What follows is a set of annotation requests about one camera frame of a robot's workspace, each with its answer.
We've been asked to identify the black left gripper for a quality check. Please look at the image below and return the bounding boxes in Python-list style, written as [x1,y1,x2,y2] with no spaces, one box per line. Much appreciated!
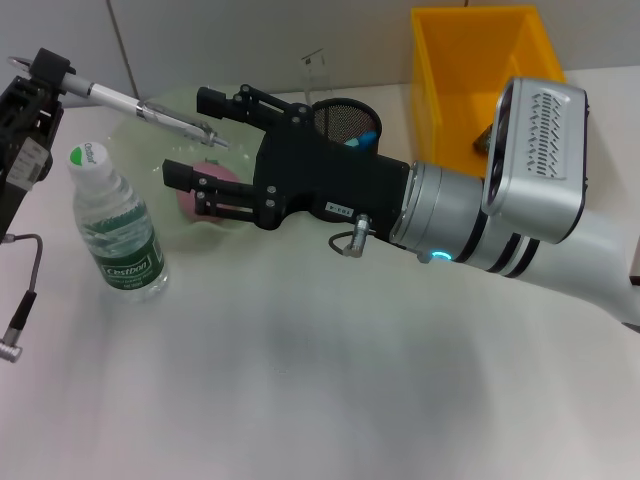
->
[0,47,72,237]

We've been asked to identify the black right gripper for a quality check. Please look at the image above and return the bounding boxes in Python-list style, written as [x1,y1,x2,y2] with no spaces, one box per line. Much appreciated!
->
[162,82,411,242]

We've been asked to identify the pink peach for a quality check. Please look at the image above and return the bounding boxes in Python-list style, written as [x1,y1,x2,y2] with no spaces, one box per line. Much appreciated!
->
[176,159,242,222]

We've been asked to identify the grey white pen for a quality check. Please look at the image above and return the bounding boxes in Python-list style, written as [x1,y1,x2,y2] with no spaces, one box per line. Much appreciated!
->
[6,55,233,150]

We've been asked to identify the clear plastic ruler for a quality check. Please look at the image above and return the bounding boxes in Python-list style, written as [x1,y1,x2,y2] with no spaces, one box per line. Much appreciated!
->
[299,47,334,105]

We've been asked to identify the blue scissors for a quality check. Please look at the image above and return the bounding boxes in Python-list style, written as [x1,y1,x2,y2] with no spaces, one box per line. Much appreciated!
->
[344,130,378,152]

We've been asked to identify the clear green-label water bottle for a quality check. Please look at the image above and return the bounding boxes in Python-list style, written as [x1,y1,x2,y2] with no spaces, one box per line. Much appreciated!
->
[66,141,169,305]

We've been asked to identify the green plastic wrapper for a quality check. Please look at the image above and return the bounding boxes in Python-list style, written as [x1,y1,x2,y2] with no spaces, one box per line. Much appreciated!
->
[472,123,497,152]

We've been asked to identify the green glass fruit plate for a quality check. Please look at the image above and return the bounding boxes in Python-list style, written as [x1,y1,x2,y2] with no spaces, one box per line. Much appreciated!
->
[107,84,301,252]

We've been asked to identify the black mesh pen cup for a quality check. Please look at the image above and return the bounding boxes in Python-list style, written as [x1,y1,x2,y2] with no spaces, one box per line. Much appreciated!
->
[309,97,383,157]

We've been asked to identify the yellow plastic bin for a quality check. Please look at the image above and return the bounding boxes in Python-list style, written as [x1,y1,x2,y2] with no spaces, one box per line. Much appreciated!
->
[410,5,569,180]

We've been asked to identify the right gripper cable with plug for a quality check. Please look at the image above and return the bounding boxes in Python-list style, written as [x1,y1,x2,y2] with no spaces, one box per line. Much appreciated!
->
[327,213,375,259]

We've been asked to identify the gripper cable with plug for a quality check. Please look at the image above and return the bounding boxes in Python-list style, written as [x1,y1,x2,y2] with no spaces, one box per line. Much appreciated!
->
[0,231,44,366]
[327,213,375,259]

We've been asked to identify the left gripper cable with plug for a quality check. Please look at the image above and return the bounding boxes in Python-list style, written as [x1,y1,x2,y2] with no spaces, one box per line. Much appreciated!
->
[0,231,44,366]

